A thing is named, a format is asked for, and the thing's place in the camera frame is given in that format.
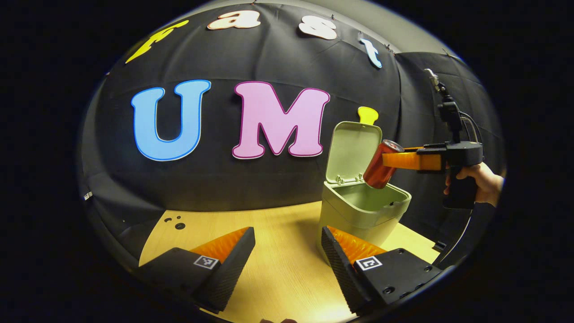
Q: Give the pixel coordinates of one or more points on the black backdrop cloth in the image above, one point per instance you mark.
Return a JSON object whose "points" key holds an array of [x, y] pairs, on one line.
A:
{"points": [[215, 184]]}

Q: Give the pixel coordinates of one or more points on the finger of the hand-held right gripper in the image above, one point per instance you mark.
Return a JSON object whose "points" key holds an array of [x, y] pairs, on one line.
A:
{"points": [[408, 161], [430, 149]]}

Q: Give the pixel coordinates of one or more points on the red pop can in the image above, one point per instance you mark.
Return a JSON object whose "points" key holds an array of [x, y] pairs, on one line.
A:
{"points": [[376, 172]]}

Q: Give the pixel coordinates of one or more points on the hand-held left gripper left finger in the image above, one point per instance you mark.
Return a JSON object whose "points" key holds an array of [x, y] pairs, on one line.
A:
{"points": [[233, 264]]}

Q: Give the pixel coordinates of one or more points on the small white cloth clip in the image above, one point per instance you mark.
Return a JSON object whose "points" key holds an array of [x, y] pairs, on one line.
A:
{"points": [[87, 195]]}

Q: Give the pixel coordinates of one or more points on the green desktop garbage bin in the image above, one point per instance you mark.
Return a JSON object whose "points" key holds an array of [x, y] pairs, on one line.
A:
{"points": [[354, 215]]}

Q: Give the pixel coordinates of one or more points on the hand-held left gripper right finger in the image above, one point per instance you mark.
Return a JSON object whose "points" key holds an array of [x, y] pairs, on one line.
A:
{"points": [[343, 269]]}

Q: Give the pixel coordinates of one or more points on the wooden desktop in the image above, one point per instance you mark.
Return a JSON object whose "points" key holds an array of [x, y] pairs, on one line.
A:
{"points": [[278, 251]]}

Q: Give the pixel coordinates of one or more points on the black table bracket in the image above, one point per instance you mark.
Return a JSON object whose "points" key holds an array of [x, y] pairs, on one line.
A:
{"points": [[439, 246]]}

